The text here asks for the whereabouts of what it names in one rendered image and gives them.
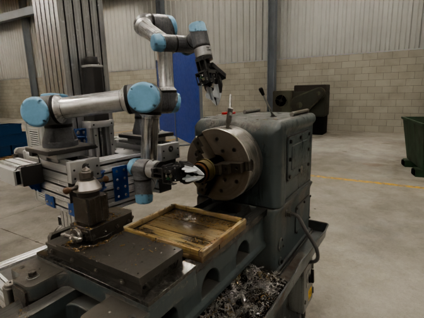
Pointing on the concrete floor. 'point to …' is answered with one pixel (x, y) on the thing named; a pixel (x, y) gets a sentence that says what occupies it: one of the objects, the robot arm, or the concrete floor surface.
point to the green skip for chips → (414, 144)
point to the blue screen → (185, 87)
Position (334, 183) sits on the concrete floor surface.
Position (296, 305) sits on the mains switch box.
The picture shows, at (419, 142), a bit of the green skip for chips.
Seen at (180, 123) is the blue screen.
